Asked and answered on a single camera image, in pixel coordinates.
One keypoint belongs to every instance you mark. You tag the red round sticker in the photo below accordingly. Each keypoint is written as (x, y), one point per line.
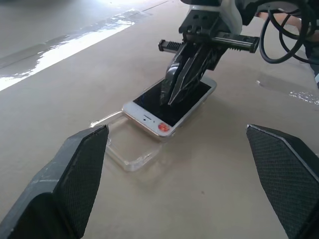
(163, 127)

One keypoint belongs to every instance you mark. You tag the clear plastic phone case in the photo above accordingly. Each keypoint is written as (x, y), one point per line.
(132, 152)

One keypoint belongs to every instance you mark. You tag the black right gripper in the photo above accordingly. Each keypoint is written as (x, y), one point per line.
(199, 27)

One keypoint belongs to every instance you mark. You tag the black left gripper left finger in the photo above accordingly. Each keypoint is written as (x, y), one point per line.
(62, 179)

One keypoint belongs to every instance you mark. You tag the white smartphone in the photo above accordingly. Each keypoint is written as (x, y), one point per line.
(149, 109)

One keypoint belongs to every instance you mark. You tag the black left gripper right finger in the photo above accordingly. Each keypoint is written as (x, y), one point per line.
(281, 171)

